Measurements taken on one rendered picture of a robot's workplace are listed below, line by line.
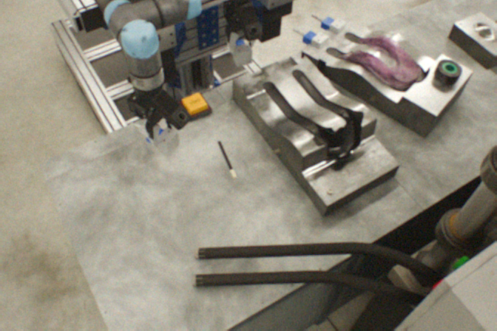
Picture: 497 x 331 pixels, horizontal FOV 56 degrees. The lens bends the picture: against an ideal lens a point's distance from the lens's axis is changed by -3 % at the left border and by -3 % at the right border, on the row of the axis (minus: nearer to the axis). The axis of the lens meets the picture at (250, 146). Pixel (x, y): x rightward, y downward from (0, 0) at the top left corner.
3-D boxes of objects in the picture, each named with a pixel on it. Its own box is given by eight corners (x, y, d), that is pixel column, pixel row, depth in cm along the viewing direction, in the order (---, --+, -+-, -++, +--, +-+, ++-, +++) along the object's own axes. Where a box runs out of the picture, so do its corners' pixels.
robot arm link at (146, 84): (168, 63, 109) (146, 86, 105) (170, 77, 113) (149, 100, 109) (143, 52, 111) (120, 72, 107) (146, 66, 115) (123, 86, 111)
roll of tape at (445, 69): (432, 80, 148) (435, 72, 145) (434, 64, 153) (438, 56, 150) (457, 87, 147) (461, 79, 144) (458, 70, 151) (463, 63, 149)
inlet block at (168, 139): (131, 137, 133) (127, 124, 129) (142, 125, 135) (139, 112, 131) (168, 157, 129) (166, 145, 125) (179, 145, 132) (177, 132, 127)
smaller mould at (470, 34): (447, 38, 178) (453, 23, 172) (473, 26, 183) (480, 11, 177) (487, 70, 168) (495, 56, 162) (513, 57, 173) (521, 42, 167)
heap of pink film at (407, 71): (335, 60, 160) (339, 42, 154) (364, 35, 168) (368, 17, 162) (401, 100, 150) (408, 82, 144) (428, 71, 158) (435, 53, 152)
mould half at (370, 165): (232, 98, 156) (232, 69, 145) (298, 71, 165) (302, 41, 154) (323, 216, 131) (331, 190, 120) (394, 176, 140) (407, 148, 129)
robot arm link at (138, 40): (146, 11, 103) (163, 34, 99) (153, 49, 112) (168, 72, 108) (112, 23, 101) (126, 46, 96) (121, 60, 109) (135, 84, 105)
